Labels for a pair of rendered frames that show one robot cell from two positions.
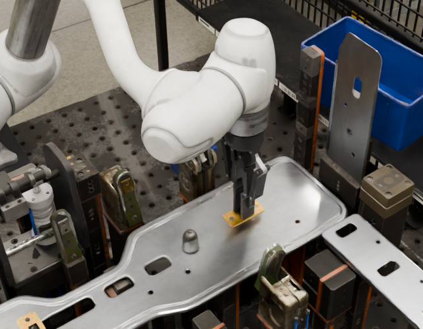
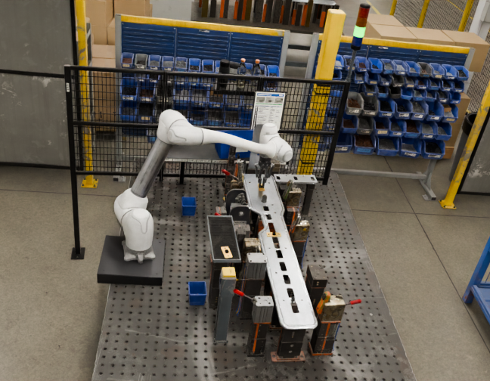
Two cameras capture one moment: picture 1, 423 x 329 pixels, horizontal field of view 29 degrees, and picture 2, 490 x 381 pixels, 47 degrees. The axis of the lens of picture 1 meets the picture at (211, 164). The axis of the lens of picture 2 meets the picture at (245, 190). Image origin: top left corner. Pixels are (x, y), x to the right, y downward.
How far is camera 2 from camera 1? 2.92 m
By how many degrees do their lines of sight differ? 53
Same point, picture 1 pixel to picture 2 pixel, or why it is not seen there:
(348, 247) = (283, 180)
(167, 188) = (191, 220)
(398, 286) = (302, 179)
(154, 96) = (277, 147)
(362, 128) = not seen: hidden behind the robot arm
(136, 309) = (278, 216)
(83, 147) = not seen: hidden behind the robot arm
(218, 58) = (271, 134)
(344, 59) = (255, 132)
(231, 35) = (272, 127)
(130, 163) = (171, 222)
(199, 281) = (277, 204)
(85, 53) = not seen: outside the picture
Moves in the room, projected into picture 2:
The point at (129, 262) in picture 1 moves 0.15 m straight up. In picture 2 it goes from (261, 212) to (264, 191)
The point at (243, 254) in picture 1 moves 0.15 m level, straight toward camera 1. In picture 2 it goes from (273, 194) to (294, 202)
